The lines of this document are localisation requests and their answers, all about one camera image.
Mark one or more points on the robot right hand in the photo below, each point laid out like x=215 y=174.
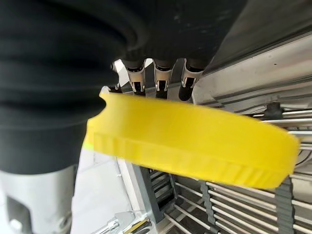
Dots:
x=56 y=73

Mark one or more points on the yellow plastic bowl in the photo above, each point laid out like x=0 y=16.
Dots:
x=190 y=143

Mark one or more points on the silver dishwasher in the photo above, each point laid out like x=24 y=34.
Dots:
x=258 y=63

